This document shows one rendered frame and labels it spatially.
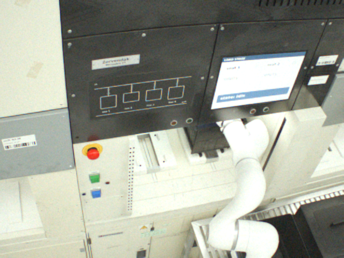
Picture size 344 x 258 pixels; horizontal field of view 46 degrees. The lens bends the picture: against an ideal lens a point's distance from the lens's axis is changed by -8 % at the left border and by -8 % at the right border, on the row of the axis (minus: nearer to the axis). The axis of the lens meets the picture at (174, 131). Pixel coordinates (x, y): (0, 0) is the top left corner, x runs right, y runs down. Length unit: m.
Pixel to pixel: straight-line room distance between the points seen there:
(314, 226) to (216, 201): 0.46
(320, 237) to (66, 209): 1.08
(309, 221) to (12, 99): 1.36
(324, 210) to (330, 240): 0.15
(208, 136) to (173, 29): 0.82
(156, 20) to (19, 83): 0.38
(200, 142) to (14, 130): 0.88
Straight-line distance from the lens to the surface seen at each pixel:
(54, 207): 1.62
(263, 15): 1.17
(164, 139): 1.99
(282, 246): 1.93
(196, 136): 1.80
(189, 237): 2.01
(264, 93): 1.39
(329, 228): 1.98
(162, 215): 1.84
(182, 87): 1.24
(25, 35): 1.03
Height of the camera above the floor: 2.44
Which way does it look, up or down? 50 degrees down
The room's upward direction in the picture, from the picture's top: 9 degrees clockwise
